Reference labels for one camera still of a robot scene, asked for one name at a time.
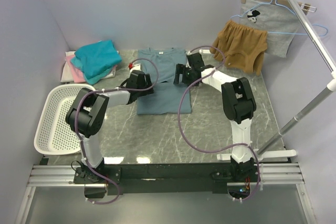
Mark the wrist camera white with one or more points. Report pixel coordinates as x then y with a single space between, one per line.
134 66
189 52

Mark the brown shorts hanging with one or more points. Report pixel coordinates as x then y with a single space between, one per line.
241 47

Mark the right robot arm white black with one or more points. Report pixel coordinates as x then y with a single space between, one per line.
238 104

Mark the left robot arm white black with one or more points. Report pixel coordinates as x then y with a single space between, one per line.
86 114

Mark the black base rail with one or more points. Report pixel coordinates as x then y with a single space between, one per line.
118 179

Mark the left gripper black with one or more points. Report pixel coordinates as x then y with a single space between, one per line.
147 76

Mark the grey-blue t shirt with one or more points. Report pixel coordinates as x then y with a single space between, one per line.
167 96

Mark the grey panda shirt hanging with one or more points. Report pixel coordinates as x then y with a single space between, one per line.
278 44

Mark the aluminium frame rail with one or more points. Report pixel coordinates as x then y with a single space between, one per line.
63 176

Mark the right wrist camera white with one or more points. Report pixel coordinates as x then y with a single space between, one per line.
189 52

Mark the white plastic laundry basket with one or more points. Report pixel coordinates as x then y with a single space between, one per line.
54 136

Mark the pink folded t shirt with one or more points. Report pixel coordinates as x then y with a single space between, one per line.
76 74

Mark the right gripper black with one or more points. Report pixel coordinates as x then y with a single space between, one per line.
181 69

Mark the metal clothes rack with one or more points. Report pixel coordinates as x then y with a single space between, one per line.
287 85

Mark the teal folded t shirt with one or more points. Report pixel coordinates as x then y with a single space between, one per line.
96 61

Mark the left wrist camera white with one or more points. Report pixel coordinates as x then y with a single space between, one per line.
134 66

